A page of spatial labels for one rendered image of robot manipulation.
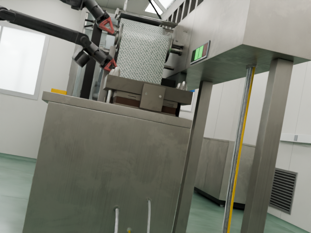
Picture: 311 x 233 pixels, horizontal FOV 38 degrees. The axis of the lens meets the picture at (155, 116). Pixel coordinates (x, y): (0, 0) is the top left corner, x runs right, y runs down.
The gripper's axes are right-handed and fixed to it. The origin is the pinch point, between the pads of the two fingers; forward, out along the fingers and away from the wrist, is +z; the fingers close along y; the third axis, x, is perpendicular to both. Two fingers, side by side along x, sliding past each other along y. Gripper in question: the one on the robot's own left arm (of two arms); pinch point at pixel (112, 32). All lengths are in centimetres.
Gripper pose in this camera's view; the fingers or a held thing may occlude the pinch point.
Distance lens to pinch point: 232.7
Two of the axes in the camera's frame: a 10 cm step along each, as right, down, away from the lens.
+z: 6.1, 7.8, 1.0
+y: 1.5, 0.1, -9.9
